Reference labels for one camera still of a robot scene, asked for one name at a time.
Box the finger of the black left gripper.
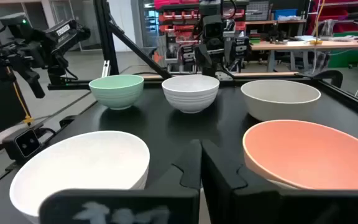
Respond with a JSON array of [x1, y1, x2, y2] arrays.
[[194, 43, 213, 68], [211, 46, 227, 78]]

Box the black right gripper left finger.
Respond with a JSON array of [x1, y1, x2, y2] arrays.
[[38, 139, 202, 224]]

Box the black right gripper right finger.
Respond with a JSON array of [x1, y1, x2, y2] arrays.
[[201, 139, 358, 224]]

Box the white bowl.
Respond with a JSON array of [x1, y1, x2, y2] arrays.
[[9, 130, 151, 224], [161, 74, 221, 114]]

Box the wide beige bowl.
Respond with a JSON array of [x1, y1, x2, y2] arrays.
[[240, 79, 322, 123]]

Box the salmon pink bowl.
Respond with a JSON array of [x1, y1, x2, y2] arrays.
[[242, 119, 358, 191]]

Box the mint green bowl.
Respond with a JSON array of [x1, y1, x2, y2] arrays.
[[88, 74, 145, 111]]

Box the grey drawer cabinet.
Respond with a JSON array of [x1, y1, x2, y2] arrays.
[[245, 1, 270, 22]]

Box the red storage bin rack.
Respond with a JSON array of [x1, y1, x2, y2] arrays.
[[154, 0, 249, 47]]

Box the blue storage bin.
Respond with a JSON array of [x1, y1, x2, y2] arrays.
[[273, 8, 298, 21]]

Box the wooden workbench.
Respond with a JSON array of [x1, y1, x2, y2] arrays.
[[247, 39, 358, 73]]

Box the black chair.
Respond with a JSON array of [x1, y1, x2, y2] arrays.
[[301, 69, 344, 89]]

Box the red bin shelf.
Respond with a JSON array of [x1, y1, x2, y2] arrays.
[[306, 0, 358, 35]]

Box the green cabinet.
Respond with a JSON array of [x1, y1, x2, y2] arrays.
[[327, 30, 358, 68]]

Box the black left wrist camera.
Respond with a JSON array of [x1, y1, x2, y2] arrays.
[[201, 14, 225, 40]]

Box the yellow hanging cable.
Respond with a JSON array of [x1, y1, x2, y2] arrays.
[[0, 6, 34, 126], [309, 0, 326, 45]]

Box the silver metal bracket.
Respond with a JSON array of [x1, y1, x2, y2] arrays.
[[101, 59, 111, 78]]

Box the black table-level camera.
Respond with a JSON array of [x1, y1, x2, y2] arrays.
[[1, 126, 44, 163]]

